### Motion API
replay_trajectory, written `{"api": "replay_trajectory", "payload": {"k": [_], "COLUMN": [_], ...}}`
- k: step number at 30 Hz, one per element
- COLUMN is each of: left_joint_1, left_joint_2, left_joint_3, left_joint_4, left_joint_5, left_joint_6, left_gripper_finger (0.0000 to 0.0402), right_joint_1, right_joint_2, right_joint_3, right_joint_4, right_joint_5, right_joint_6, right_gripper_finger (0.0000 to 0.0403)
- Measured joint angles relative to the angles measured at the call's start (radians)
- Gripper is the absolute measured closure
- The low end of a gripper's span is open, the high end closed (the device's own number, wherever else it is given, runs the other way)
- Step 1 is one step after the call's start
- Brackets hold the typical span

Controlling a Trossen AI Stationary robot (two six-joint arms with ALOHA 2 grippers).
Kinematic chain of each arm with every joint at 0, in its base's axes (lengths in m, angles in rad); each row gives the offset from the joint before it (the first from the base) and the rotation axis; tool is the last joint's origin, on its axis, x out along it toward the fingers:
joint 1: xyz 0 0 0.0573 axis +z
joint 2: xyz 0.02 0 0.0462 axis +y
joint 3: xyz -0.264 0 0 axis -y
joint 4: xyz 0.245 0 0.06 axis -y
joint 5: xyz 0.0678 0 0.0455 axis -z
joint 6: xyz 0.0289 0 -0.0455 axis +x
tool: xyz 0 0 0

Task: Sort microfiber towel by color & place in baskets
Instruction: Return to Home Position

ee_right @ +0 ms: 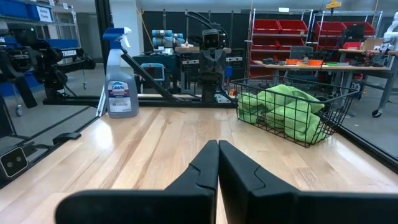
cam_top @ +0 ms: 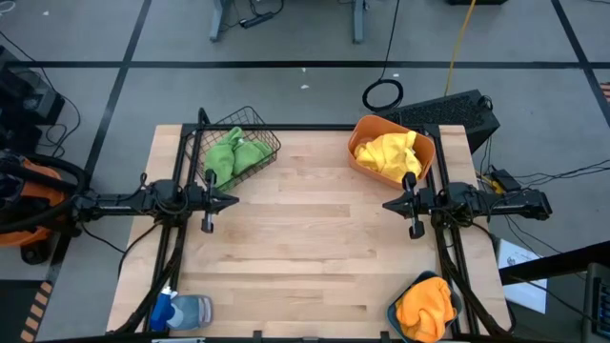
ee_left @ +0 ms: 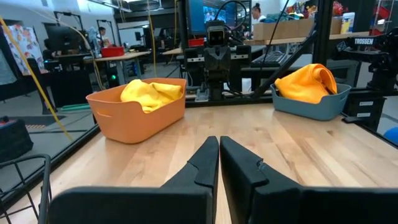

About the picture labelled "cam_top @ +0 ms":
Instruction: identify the grey device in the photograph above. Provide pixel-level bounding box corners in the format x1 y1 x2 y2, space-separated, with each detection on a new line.
580 261 610 343

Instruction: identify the black cable with coil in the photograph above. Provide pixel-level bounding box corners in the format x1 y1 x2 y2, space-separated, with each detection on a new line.
360 0 405 114

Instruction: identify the black wire basket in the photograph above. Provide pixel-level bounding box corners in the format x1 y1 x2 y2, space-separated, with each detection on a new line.
184 105 282 192

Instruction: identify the black power adapter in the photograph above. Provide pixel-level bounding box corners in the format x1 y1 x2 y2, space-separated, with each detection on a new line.
490 169 523 192

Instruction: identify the yellow microfiber towel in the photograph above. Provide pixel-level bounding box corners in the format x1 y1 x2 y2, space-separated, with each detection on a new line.
354 135 411 185
380 131 424 180

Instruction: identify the black computer tower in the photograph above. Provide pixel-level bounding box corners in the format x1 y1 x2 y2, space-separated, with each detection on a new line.
380 89 501 154

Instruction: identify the black beam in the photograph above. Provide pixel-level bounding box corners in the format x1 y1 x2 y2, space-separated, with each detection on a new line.
498 240 610 287

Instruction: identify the black power strip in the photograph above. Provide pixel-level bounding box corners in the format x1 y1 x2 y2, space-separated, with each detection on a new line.
237 10 276 30

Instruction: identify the orange black vacuum cleaner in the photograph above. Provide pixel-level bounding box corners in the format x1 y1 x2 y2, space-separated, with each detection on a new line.
0 151 91 266

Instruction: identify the orange plastic basket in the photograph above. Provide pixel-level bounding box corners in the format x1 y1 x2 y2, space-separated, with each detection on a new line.
346 113 437 191

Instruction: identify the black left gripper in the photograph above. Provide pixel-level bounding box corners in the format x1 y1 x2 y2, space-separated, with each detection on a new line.
185 170 239 233

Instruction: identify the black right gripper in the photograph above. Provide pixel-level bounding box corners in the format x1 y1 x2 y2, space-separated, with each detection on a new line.
382 171 438 241

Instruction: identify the dark blue plastic basket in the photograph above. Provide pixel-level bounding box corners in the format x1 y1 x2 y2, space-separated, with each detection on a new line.
386 270 464 343

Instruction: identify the yellow cable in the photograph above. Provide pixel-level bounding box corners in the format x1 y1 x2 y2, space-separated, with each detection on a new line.
442 0 478 97

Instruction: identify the white paper sheet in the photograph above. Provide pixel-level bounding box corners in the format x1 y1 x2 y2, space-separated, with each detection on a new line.
496 237 550 315

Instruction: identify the clear spray bottle blue head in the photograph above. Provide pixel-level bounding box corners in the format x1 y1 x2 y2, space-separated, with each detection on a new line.
149 285 214 333

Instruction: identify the grey desk leg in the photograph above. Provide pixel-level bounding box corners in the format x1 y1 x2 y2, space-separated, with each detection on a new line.
208 0 229 43
351 0 369 45

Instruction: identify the black equipment case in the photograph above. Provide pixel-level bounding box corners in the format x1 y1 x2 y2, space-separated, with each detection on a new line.
0 46 67 154

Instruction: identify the green microfiber towel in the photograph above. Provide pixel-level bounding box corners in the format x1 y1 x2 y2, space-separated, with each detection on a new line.
203 126 247 192
232 140 274 176

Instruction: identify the orange microfiber towel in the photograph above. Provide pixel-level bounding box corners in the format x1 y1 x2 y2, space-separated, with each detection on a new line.
395 304 454 343
399 275 458 318

